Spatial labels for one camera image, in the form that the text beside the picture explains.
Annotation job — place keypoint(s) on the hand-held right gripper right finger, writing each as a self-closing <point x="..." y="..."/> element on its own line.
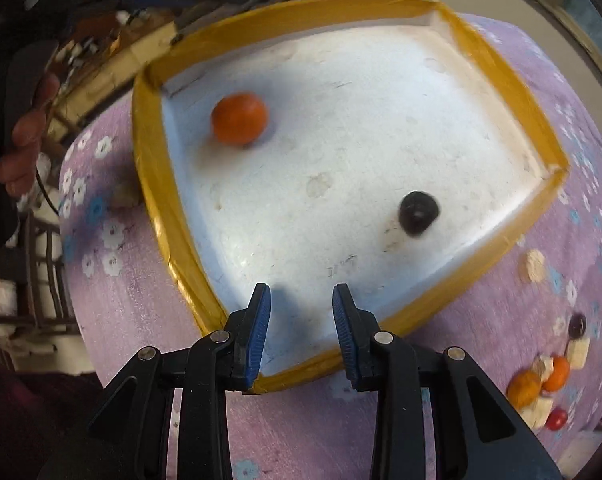
<point x="343" y="332"/>

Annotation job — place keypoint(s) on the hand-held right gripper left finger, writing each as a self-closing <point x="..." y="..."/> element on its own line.
<point x="259" y="332"/>

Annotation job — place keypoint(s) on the yellow-edged white foam tray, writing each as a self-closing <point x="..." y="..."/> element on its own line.
<point x="331" y="160"/>

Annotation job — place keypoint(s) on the person's left hand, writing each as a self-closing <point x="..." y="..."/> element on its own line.
<point x="28" y="130"/>

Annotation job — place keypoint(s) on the purple floral blanket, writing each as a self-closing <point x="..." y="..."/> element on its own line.
<point x="131" y="310"/>

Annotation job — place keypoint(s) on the dark purple grape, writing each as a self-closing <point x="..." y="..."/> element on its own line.
<point x="577" y="325"/>
<point x="419" y="212"/>

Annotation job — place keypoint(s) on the dark wooden chair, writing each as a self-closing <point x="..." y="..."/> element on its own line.
<point x="36" y="270"/>

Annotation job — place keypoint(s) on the red cherry tomato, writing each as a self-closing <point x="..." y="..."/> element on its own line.
<point x="557" y="419"/>

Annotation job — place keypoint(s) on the dark red clothing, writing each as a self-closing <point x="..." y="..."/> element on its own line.
<point x="26" y="410"/>

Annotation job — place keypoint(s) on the wooden framed window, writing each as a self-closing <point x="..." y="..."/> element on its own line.
<point x="581" y="5"/>

